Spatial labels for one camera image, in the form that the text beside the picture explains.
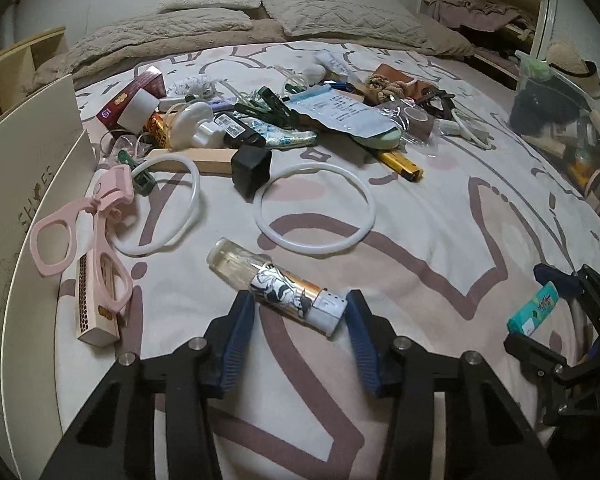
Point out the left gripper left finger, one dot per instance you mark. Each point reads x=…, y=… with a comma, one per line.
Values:
x=112, y=436

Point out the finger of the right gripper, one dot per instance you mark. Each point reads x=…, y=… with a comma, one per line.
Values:
x=568, y=286
x=534, y=357

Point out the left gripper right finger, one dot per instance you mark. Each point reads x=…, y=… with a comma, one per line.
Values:
x=486, y=434

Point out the teal lighter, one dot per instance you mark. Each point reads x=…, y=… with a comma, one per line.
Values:
x=532, y=314

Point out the clear glass lighter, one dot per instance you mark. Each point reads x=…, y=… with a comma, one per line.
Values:
x=277, y=288

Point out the beige harmonica box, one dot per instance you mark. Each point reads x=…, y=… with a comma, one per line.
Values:
x=95, y=325

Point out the clear storage bin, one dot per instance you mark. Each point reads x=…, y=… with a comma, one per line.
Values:
x=557, y=110

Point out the yellow utility knife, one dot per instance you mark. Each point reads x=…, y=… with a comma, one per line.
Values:
x=401, y=165

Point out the pink plastic scissors tool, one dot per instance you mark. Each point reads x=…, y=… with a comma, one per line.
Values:
x=112, y=284

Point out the dark brown hair claw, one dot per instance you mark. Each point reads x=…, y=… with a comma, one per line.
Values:
x=437, y=103

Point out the brown tape in bag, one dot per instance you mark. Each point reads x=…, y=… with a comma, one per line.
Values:
x=416, y=122

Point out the green round compact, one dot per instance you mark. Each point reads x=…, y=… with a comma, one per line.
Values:
x=386, y=141

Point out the brown leather pouch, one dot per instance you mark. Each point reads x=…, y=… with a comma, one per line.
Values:
x=415, y=85

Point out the white shoe box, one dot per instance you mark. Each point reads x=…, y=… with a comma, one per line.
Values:
x=35, y=138

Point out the black charger block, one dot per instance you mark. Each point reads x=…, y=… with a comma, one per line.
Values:
x=251, y=168

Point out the white tape roll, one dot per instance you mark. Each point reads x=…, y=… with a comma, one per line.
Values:
x=137, y=112

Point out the white tube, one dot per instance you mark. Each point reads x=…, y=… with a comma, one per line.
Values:
x=335, y=66

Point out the blue patterned packet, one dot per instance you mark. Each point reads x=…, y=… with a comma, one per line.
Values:
x=279, y=138

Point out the black battery pack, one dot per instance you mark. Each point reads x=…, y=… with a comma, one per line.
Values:
x=237, y=133

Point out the green clothespin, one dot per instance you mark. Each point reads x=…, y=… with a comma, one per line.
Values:
x=264, y=105

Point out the red box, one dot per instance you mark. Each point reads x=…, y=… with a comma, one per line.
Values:
x=150, y=80

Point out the wooden shelf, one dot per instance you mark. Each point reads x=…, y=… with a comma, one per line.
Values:
x=19, y=63

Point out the beige blanket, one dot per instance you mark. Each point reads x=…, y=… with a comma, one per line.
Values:
x=113, y=47

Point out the knotted rope ball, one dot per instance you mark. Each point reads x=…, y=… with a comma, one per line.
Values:
x=380, y=89

